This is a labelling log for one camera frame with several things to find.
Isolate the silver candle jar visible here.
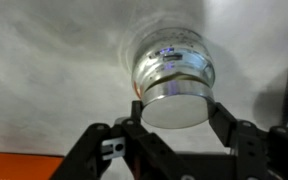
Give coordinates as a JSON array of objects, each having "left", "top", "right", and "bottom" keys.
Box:
[{"left": 129, "top": 28, "right": 215, "bottom": 98}]

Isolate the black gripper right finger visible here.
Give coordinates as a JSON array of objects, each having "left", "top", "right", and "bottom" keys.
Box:
[{"left": 208, "top": 102, "right": 237, "bottom": 147}]

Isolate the round silver lid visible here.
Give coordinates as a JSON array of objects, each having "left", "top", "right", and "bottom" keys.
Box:
[{"left": 141, "top": 80, "right": 215, "bottom": 129}]

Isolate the orange cardboard box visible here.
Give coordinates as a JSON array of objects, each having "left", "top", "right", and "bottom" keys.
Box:
[{"left": 0, "top": 153, "right": 63, "bottom": 180}]

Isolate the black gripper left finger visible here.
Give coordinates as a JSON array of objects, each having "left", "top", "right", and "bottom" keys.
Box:
[{"left": 131, "top": 100, "right": 143, "bottom": 122}]

